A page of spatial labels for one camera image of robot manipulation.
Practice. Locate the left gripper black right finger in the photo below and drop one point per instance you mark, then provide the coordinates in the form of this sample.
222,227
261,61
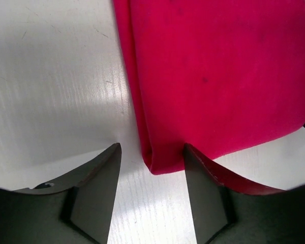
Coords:
229,208

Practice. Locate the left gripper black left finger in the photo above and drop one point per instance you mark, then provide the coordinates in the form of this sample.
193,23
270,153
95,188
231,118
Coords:
75,207

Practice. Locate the magenta t shirt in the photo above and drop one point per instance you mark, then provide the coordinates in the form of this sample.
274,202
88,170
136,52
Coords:
220,75

